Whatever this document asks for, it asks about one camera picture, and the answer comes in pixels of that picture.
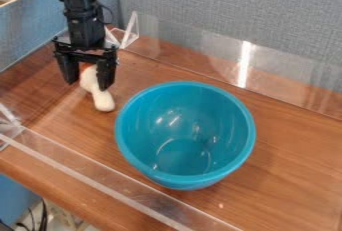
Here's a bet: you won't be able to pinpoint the clear acrylic corner bracket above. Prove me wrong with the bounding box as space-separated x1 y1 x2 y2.
106 11 141 49

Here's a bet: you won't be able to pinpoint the black floor cables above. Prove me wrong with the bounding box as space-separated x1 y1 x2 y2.
0 198 51 231

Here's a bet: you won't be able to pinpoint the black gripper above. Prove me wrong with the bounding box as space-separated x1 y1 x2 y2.
53 36 118 91

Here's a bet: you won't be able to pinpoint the clear acrylic front barrier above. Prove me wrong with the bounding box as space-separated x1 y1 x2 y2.
0 129 242 231

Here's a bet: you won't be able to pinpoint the blue plastic bowl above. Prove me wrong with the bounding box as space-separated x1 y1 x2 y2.
115 81 257 190

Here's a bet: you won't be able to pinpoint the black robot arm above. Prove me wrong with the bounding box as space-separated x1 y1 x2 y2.
53 0 119 91

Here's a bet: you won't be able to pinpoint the white brown toy mushroom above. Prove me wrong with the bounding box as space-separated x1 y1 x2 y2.
79 64 115 112

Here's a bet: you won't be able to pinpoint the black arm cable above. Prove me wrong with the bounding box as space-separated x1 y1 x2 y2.
98 4 115 26

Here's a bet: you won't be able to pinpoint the clear acrylic back barrier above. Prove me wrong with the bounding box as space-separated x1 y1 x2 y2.
126 12 342 120

